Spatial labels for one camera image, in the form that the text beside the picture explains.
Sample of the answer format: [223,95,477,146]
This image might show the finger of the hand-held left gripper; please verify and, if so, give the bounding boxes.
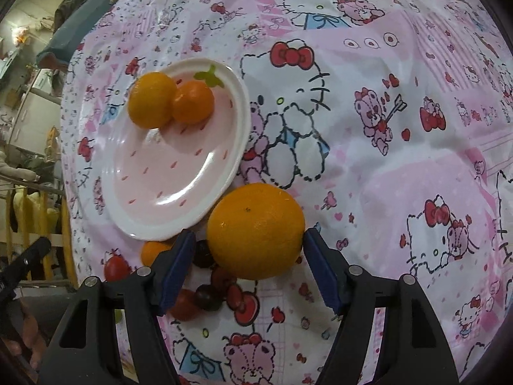
[0,236,53,301]

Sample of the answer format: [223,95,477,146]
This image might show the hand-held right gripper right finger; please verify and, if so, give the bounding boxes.
[303,228,459,385]

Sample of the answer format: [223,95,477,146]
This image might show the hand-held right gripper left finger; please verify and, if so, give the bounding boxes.
[38,228,197,385]

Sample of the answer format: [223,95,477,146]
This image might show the small tangerine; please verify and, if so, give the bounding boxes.
[140,241,174,267]
[172,80,215,125]

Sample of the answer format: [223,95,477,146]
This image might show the dark red cherry tomato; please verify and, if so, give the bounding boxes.
[211,265,238,291]

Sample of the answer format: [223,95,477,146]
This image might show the large orange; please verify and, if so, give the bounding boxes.
[206,182,306,280]

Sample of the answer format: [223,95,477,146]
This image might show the pink strawberry-shaped plate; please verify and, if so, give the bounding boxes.
[98,57,251,241]

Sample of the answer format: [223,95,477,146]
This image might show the medium orange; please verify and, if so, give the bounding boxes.
[128,71,178,130]

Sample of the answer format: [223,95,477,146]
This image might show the yellow wooden railing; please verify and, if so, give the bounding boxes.
[0,184,77,285]

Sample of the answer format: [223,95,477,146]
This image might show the yellow cloth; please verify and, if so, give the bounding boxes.
[12,192,61,233]

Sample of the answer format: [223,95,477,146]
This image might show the person's foot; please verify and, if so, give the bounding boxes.
[8,309,48,372]

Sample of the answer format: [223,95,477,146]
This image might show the beige cloth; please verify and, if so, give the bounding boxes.
[0,152,41,181]

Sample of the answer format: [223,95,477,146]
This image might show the pink cartoon printed blanket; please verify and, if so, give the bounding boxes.
[60,0,513,385]

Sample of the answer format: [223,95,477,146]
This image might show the white cabinet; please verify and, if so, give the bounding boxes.
[16,68,63,129]

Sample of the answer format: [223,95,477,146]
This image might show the blue cushion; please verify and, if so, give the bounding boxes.
[36,0,117,69]

